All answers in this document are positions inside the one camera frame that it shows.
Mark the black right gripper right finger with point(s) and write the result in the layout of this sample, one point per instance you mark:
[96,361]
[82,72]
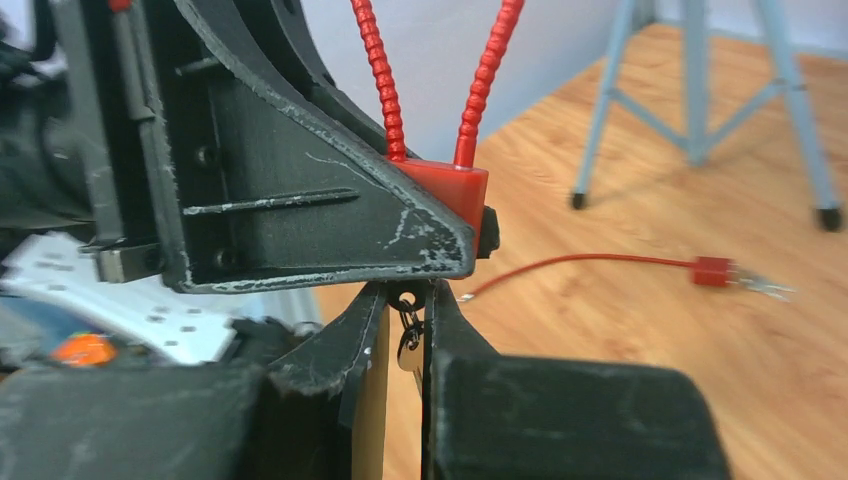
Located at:
[488,415]

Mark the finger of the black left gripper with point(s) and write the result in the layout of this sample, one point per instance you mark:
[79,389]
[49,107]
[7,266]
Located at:
[281,31]
[279,195]

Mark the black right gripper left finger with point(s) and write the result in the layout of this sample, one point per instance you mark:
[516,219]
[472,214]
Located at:
[318,412]

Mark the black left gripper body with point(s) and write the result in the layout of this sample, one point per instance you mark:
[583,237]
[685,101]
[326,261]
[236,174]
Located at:
[93,132]

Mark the orange black padlock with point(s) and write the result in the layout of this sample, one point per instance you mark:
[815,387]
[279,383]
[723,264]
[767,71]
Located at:
[85,349]

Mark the silver keys of near lock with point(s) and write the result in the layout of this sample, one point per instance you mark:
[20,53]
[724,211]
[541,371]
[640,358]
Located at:
[408,298]

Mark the silver keys of lock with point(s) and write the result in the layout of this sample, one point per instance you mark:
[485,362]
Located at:
[408,298]
[758,283]

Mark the silver keys of far lock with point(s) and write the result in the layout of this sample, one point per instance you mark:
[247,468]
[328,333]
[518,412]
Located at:
[758,283]

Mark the grey camera tripod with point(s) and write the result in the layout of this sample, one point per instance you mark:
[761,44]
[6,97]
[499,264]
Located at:
[697,140]

